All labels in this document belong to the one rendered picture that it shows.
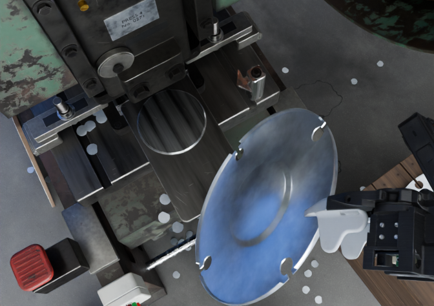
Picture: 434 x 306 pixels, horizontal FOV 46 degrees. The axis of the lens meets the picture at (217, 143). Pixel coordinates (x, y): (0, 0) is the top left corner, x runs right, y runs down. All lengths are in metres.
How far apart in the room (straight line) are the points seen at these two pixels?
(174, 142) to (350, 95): 1.03
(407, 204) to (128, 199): 0.64
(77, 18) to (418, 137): 0.40
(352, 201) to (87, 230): 0.63
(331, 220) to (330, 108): 1.24
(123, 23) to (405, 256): 0.44
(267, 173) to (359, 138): 1.08
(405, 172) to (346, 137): 0.41
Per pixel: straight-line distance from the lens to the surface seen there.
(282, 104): 1.09
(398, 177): 1.41
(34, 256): 0.95
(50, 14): 0.57
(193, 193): 0.89
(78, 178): 1.02
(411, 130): 0.56
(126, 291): 1.04
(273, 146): 0.76
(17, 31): 0.56
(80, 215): 1.07
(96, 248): 1.05
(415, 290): 1.37
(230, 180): 0.82
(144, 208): 1.04
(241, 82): 0.95
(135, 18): 0.70
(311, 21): 1.95
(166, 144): 0.91
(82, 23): 0.66
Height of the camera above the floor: 1.65
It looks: 72 degrees down
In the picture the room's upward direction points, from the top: 5 degrees counter-clockwise
